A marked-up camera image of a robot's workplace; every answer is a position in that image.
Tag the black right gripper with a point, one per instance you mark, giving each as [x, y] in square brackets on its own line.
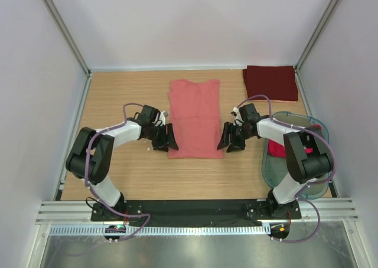
[236, 146]

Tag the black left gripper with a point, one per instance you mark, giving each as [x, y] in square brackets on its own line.
[168, 140]

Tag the salmon pink t shirt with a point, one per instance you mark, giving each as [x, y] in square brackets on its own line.
[196, 120]

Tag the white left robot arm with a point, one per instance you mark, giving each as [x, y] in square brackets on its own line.
[91, 154]

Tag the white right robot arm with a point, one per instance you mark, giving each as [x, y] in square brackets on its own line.
[264, 127]

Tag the magenta crumpled t shirt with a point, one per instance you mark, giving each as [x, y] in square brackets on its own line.
[278, 151]

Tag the teal transparent plastic basket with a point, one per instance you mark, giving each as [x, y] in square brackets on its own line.
[300, 173]

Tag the folded dark red t shirt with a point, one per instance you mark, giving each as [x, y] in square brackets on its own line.
[276, 83]

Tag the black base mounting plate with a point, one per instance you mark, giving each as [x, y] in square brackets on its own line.
[209, 213]

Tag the white slotted cable duct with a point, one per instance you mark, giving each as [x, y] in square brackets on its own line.
[116, 229]

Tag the aluminium front frame rail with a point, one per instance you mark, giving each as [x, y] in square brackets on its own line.
[60, 212]

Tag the left aluminium corner post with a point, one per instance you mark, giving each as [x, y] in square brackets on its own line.
[61, 25]

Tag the aluminium corner post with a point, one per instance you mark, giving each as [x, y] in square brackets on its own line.
[61, 25]
[322, 23]

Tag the right aluminium corner post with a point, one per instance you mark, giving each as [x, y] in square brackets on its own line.
[322, 23]

